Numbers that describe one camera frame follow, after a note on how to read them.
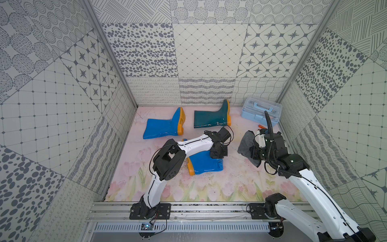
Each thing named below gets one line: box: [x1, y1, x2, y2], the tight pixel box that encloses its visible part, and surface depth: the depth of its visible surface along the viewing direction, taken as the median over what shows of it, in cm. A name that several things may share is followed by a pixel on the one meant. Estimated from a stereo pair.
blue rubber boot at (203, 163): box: [188, 150, 224, 175], surface depth 88 cm
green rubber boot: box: [194, 99, 232, 129], surface depth 112 cm
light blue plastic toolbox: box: [240, 97, 283, 127], surface depth 109 cm
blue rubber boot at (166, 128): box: [143, 106, 186, 140], surface depth 107 cm
